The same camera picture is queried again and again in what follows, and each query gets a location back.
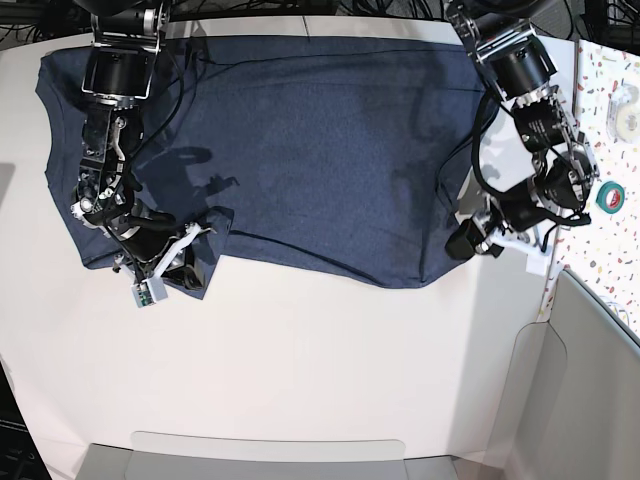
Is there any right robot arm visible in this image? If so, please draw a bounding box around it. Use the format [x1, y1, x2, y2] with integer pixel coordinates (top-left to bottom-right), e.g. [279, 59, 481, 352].
[71, 1, 205, 294]

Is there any terrazzo patterned side table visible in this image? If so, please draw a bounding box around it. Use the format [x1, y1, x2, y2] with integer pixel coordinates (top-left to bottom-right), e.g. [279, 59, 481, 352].
[540, 40, 639, 334]

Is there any green tape roll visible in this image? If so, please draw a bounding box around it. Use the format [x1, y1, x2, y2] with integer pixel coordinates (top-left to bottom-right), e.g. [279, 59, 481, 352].
[596, 181, 625, 215]

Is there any grey chair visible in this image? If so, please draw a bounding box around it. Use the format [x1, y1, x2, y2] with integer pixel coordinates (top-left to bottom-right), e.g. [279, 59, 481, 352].
[78, 270, 639, 479]

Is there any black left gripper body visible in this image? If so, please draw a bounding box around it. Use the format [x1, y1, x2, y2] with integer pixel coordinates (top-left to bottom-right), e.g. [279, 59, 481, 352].
[469, 193, 590, 258]

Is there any clear tape dispenser roll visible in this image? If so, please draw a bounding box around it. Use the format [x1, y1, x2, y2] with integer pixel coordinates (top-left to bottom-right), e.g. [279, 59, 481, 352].
[607, 84, 639, 144]

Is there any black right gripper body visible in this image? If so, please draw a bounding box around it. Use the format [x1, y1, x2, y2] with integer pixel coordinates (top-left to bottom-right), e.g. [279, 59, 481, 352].
[109, 204, 216, 281]

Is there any dark blue printed t-shirt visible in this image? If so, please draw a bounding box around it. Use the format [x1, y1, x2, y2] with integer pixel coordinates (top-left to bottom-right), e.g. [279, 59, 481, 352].
[34, 35, 506, 302]

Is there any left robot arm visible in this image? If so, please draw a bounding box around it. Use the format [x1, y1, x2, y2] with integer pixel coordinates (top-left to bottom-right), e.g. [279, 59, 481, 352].
[445, 1, 600, 261]

